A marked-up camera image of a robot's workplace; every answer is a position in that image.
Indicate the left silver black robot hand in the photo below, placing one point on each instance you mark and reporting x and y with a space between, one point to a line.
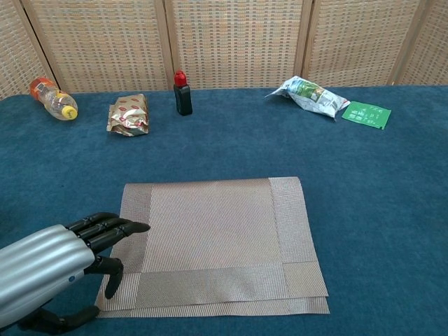
38 262

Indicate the grey woven placemat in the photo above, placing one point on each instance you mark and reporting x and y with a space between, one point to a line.
217 227

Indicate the plastic bottle with yellow cap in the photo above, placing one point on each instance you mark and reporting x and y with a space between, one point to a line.
52 98

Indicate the silver red snack packet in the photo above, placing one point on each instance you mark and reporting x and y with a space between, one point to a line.
127 115

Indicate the black bottle with red cap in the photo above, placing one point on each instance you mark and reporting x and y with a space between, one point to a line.
182 99

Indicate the woven bamboo folding screen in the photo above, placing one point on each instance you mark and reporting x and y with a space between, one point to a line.
227 42

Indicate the white green crumpled snack bag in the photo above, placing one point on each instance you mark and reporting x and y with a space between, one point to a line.
311 96

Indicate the blue carpet table cover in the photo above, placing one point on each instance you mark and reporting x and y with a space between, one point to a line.
367 210

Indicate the green sachet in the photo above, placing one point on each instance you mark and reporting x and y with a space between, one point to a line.
365 115

